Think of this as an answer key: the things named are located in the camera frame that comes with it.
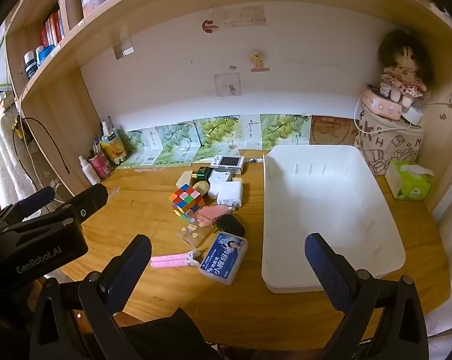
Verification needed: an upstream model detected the black charger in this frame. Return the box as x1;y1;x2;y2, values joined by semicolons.
216;214;245;238

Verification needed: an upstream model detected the pink can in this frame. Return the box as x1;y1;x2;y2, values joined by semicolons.
88;153;114;180

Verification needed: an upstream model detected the white adapter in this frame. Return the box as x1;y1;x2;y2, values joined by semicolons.
398;105;425;125

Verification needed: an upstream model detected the clear adhesive hook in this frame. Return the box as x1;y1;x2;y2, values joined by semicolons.
113;37;135;61

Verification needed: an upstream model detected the white cable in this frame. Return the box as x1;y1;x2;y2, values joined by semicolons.
353;95;412;136

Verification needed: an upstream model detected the blue label plastic box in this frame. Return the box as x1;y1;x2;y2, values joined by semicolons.
199;232;248;286

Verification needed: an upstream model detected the white handheld device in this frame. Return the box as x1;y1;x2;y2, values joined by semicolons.
207;170;232;199

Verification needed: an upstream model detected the pink framed wall sticker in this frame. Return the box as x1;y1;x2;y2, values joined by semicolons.
215;73;242;97

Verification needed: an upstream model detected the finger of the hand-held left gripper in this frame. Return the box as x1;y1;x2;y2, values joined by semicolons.
5;184;109;232
0;187;56;230

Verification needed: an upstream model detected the pink heart-shaped case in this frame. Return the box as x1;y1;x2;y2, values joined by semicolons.
196;204;230;227

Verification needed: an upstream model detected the black cable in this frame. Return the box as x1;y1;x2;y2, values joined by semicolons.
12;117;71;186

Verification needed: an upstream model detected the pale grape carton sheet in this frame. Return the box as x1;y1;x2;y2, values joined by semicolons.
115;122;202;167

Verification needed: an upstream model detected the yellow label bottle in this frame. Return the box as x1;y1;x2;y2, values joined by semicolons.
100;130;128;166

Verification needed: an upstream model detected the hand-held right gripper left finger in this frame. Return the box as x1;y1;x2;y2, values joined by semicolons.
30;234;152;360

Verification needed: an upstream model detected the bright grape carton sheet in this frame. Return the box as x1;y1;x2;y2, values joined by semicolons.
260;113;311;150
192;115;262;162

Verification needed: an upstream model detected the green tissue pack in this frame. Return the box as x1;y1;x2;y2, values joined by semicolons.
384;158;435;200

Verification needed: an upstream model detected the white lace cloth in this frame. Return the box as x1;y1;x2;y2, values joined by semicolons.
0;94;39;226

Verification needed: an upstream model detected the row of red books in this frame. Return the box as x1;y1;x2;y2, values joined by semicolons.
40;9;65;47

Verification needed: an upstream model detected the colourful puzzle cube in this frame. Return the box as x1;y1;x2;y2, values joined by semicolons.
168;184;206;223

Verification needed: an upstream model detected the beige small box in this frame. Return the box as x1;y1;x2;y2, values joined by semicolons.
175;170;195;188

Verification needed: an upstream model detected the white spray bottle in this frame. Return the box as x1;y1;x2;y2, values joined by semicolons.
79;155;101;186

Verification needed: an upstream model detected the white wall hook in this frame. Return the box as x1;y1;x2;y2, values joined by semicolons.
424;90;452;107

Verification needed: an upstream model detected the person's black clothing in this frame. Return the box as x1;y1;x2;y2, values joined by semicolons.
119;307;227;360

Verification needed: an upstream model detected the white plastic bin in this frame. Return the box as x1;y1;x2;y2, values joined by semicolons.
261;144;406;294

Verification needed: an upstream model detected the rag doll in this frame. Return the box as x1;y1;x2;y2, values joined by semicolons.
378;29;433;109

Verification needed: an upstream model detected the white charger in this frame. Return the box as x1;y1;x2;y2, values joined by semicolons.
216;180;243;209

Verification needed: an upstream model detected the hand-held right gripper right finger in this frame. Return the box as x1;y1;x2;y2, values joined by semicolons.
305;232;431;360

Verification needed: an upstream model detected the printed canvas bag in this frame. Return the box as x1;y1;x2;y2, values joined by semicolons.
355;105;425;176

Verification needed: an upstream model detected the brown cardboard sheet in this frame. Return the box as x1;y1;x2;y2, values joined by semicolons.
309;115;359;146

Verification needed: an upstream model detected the blue jar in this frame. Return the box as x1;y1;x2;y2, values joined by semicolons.
35;45;56;64

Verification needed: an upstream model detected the white digital clock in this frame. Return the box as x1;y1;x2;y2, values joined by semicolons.
210;155;246;175

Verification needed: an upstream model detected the yellow bear wall hook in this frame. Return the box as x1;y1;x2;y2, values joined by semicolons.
249;50;270;73

